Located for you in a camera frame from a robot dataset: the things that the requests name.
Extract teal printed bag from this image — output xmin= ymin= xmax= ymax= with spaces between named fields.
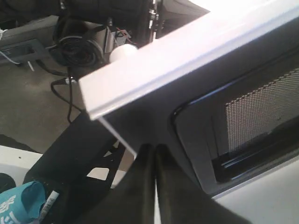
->
xmin=0 ymin=181 xmax=60 ymax=224

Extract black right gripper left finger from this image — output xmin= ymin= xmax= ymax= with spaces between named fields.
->
xmin=62 ymin=144 xmax=155 ymax=224

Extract grey floor power strip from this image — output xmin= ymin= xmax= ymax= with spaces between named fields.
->
xmin=0 ymin=39 xmax=50 ymax=63

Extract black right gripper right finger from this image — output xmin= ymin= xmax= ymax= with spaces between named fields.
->
xmin=156 ymin=144 xmax=250 ymax=224

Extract black metal stand frame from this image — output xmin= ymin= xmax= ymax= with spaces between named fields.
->
xmin=24 ymin=112 xmax=125 ymax=224

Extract black coiled cables on floor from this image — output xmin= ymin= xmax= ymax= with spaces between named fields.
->
xmin=50 ymin=16 xmax=108 ymax=124

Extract white microwave door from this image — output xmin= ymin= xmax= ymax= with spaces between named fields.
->
xmin=78 ymin=0 xmax=299 ymax=224

